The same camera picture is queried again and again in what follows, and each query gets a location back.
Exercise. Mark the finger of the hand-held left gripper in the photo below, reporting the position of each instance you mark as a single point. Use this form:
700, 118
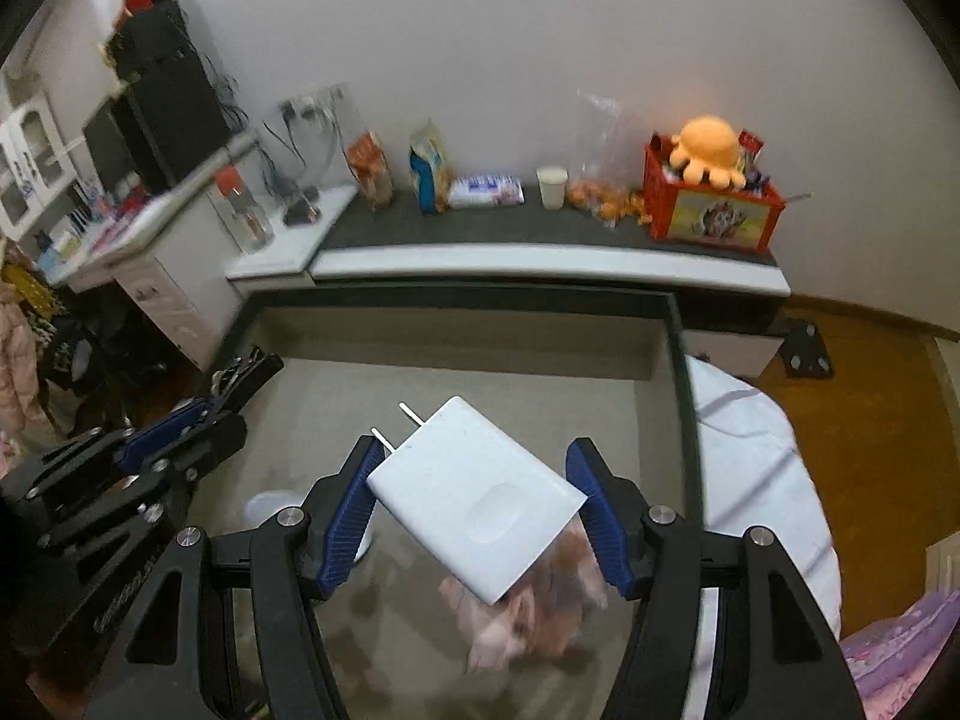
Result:
169, 427
202, 446

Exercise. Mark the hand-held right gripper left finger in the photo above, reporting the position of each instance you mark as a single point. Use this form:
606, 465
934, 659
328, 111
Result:
349, 517

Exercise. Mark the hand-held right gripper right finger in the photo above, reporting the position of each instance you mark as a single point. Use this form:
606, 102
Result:
600, 510

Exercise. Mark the white charger adapter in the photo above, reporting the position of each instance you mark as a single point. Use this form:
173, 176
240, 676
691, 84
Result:
465, 487

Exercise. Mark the pink box with black rim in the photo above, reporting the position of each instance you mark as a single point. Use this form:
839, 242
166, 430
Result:
450, 367

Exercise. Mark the dark cloth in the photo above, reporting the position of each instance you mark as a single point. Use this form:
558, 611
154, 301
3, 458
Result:
82, 360

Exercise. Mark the white desk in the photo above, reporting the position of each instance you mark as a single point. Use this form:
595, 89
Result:
165, 292

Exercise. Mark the pink doll figure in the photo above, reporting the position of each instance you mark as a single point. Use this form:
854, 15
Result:
525, 630

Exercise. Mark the pink jacket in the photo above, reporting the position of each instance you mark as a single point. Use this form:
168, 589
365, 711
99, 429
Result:
15, 360

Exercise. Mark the yellow patterned cloth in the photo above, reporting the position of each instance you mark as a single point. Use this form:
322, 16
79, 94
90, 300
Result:
30, 292

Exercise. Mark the pile of desk clutter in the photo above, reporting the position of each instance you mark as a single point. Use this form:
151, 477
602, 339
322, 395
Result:
112, 229

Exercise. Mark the clear bottle with red cap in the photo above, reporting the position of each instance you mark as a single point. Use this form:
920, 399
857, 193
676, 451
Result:
240, 210

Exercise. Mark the black monitor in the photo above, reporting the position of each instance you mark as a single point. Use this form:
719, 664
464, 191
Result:
105, 142

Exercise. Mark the grey-topped white tv cabinet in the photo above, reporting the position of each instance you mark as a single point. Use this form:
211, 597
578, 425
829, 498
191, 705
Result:
487, 229

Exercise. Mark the white glass-door cabinet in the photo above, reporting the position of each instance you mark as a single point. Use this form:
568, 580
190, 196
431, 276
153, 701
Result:
30, 157

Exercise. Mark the red printed storage box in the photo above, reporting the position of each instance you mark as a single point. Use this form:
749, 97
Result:
675, 210

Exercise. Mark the clear plastic snack bag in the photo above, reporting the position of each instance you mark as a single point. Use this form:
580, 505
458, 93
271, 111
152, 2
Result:
600, 199

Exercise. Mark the white cup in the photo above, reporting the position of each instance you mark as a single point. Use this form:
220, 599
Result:
552, 191

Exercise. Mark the clear orange snack bag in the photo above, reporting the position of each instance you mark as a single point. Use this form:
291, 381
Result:
369, 165

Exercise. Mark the pink printed blanket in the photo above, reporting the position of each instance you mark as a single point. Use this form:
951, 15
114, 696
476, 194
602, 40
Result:
900, 645

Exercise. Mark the white blue tissue packet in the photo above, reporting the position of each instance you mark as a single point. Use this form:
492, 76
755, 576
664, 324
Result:
484, 191

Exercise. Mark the blue yellow snack bag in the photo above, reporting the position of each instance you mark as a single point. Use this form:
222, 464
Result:
427, 172

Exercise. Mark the thin wooden stick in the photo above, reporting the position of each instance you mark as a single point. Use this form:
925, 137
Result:
796, 197

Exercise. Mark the orange octopus plush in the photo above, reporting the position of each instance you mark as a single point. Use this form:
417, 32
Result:
709, 142

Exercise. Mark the red white snack packet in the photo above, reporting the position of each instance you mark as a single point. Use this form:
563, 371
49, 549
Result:
750, 144

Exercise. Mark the black floor bracket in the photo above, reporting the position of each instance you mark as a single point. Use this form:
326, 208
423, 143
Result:
806, 352

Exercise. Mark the white wall socket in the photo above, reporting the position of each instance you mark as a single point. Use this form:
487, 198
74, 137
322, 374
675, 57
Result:
311, 101

